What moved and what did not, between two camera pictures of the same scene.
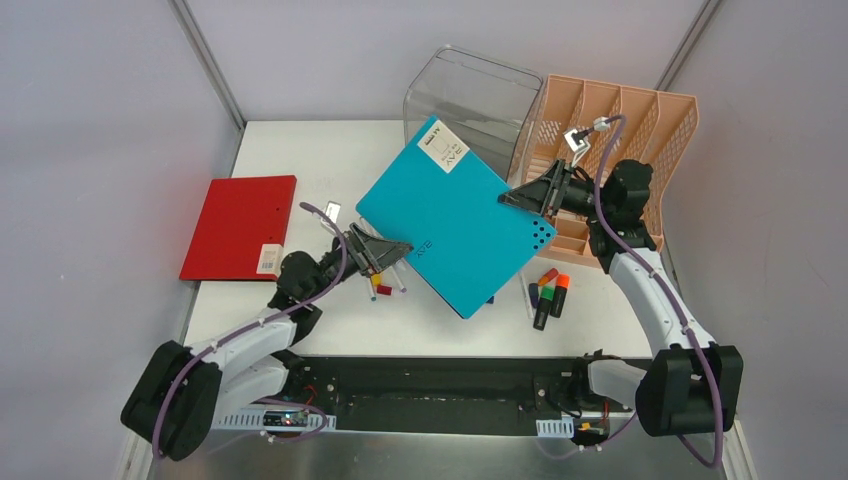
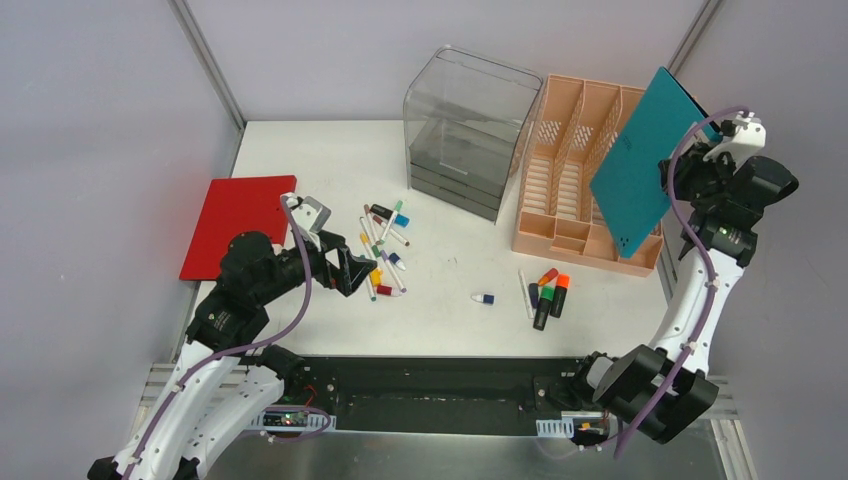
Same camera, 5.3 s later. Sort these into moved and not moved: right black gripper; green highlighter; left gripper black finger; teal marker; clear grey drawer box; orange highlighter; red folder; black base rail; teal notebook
Moved: left gripper black finger; right black gripper; teal notebook
Not moved: red folder; teal marker; clear grey drawer box; black base rail; orange highlighter; green highlighter
